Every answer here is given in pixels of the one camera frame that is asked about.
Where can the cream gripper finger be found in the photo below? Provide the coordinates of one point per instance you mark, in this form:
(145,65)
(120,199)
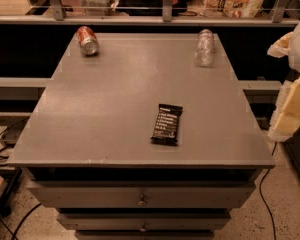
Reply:
(280,48)
(285,120)

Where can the clear plastic water bottle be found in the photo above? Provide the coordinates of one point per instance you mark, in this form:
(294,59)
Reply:
(204,54)

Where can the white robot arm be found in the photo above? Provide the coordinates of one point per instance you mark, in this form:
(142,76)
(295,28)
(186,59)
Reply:
(294,57)

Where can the red coke can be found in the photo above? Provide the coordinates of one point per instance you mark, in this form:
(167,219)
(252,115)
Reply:
(87,40)

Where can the black snack bar wrapper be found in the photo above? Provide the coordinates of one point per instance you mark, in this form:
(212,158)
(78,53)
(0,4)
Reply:
(167,124)

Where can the black bag behind glass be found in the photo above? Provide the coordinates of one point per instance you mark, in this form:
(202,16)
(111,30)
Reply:
(150,7)

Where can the grey drawer cabinet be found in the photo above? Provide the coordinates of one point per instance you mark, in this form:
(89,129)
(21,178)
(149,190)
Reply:
(87,147)

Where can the top drawer knob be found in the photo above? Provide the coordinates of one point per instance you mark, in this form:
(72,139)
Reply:
(142,202)

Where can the drawer knob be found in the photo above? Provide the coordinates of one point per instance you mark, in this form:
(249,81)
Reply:
(142,202)
(143,228)

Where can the metal railing with glass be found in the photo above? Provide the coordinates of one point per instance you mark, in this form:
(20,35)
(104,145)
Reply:
(103,12)

